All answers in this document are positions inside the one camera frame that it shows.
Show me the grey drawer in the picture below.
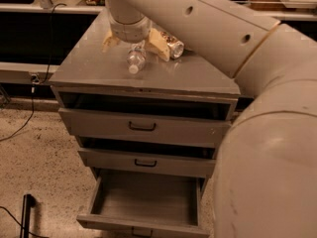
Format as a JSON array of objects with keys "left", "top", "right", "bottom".
[
  {"left": 78, "top": 148, "right": 215, "bottom": 178},
  {"left": 58, "top": 108, "right": 230, "bottom": 148},
  {"left": 77, "top": 170, "right": 209, "bottom": 238}
]

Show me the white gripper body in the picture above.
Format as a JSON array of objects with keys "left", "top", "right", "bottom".
[{"left": 109, "top": 16, "right": 152, "bottom": 44}]

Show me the grey top drawer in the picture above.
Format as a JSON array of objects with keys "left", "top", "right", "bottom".
[{"left": 58, "top": 108, "right": 230, "bottom": 148}]

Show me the grey drawer cabinet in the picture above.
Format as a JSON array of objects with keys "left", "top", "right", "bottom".
[{"left": 49, "top": 8, "right": 241, "bottom": 196}]

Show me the brown soda can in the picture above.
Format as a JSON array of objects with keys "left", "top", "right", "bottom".
[{"left": 160, "top": 32, "right": 184, "bottom": 60}]

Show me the grey bottom drawer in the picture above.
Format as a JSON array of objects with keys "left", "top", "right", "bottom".
[{"left": 77, "top": 170, "right": 209, "bottom": 238}]

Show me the clear plastic water bottle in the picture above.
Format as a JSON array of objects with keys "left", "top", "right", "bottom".
[{"left": 127, "top": 45, "right": 147, "bottom": 74}]

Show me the black floor post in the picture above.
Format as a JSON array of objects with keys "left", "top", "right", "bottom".
[{"left": 19, "top": 193, "right": 36, "bottom": 238}]

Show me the black cable on floor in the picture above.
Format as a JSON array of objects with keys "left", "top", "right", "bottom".
[{"left": 0, "top": 3, "right": 68, "bottom": 143}]

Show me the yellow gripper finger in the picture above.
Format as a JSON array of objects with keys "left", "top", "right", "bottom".
[
  {"left": 102, "top": 30, "right": 121, "bottom": 53},
  {"left": 145, "top": 28, "right": 169, "bottom": 61}
]

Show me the grey middle drawer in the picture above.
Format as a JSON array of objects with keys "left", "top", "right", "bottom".
[{"left": 78, "top": 148, "right": 215, "bottom": 178}]

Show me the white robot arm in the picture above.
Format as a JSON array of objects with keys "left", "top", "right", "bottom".
[{"left": 119, "top": 0, "right": 317, "bottom": 238}]

